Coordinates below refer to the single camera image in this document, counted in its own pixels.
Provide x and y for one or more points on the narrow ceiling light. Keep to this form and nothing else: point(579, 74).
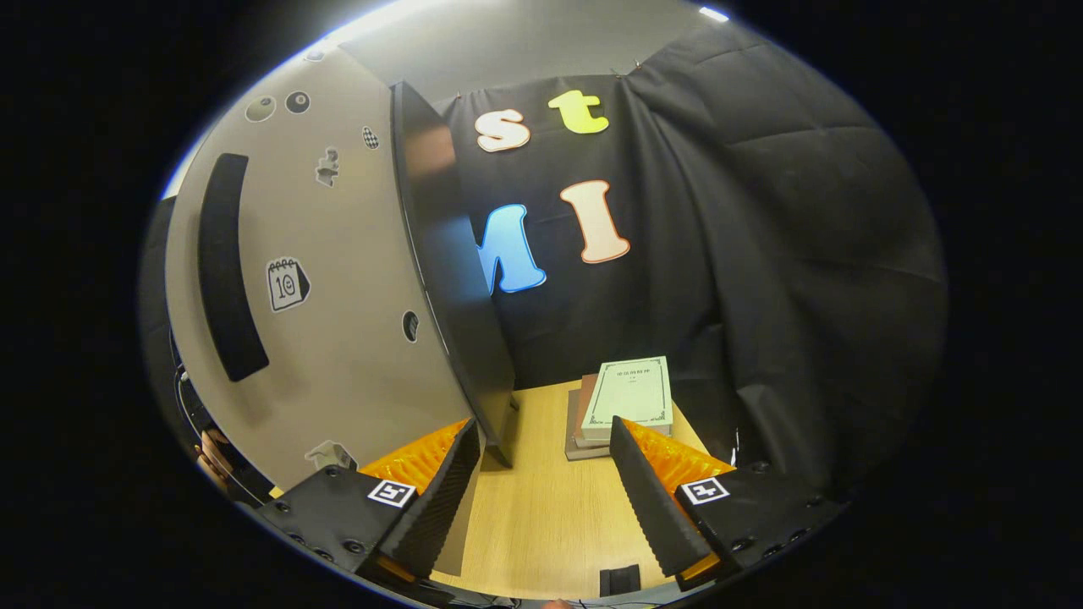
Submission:
point(713, 13)

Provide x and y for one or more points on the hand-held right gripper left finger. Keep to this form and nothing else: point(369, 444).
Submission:
point(440, 499)

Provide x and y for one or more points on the black backdrop cloth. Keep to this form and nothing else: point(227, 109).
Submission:
point(804, 254)

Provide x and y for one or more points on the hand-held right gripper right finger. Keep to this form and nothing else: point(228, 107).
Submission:
point(647, 507)

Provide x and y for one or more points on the grey cabinet door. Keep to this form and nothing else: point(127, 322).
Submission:
point(355, 296)

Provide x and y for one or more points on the pale green book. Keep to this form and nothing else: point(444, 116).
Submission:
point(630, 393)

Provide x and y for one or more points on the brown book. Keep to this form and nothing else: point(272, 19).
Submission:
point(585, 406)

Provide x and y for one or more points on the dark grey cabinet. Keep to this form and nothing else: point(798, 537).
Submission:
point(448, 279)

